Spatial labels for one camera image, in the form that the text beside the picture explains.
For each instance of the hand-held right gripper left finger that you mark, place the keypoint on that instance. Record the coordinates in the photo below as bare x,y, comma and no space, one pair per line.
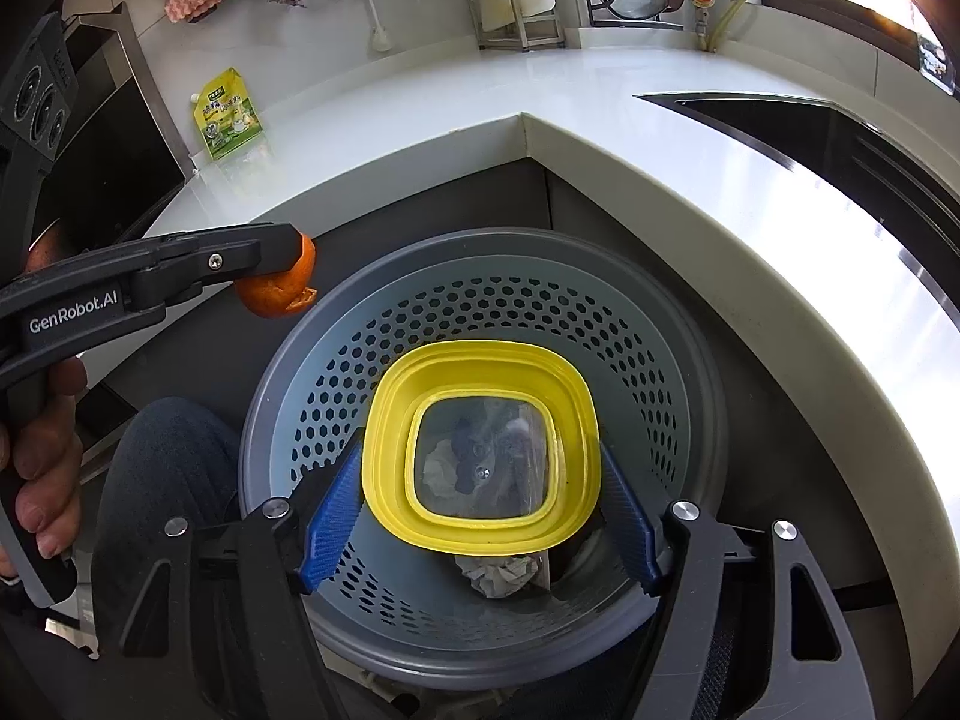
330,532

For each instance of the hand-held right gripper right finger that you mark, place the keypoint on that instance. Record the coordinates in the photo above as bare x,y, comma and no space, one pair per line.
630,532

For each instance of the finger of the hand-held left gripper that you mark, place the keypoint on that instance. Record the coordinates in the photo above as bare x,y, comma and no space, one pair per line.
217,259

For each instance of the orange peel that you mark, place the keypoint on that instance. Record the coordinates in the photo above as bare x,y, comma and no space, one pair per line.
270,296

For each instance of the yellow plastic lid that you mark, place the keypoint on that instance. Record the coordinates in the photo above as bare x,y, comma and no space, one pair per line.
390,420

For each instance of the printed paper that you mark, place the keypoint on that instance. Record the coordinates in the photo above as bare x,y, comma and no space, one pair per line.
495,574

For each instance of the grey perforated trash bin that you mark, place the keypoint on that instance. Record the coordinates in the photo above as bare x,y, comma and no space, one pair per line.
450,300

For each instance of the person's left hand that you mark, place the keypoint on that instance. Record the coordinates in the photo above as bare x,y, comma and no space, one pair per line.
52,450

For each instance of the yellow seasoning pouch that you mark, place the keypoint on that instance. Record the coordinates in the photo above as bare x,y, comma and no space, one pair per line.
225,116

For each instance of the black range hood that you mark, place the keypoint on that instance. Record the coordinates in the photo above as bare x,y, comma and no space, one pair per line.
112,150

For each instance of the person's leg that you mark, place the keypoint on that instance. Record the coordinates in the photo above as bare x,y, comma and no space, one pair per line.
165,450

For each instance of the white bottle brush blue tip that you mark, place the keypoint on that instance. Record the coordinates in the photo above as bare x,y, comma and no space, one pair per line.
381,37

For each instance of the metal cutting board rack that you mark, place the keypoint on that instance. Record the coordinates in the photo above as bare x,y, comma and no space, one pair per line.
517,43

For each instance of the small stained cutting board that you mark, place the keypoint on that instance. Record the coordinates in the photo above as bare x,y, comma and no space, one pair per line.
499,7

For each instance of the kitchen sink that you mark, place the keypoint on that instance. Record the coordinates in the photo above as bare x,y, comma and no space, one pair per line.
825,142

